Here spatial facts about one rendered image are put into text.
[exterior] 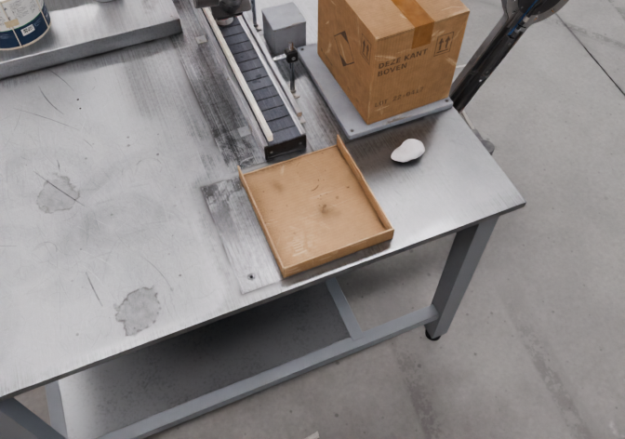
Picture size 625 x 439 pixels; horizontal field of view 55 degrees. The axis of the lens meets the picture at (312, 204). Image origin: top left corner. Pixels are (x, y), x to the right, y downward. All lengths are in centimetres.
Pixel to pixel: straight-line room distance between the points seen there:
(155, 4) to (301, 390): 129
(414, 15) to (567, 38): 202
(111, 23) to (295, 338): 107
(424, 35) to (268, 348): 102
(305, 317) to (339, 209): 62
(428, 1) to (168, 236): 79
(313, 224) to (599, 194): 160
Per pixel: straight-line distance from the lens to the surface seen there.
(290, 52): 153
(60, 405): 195
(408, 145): 147
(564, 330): 231
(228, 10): 162
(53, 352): 131
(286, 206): 138
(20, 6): 181
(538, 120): 288
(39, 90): 179
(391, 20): 139
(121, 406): 189
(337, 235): 133
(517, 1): 197
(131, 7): 190
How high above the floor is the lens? 196
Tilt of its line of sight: 54 degrees down
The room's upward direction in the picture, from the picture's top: straight up
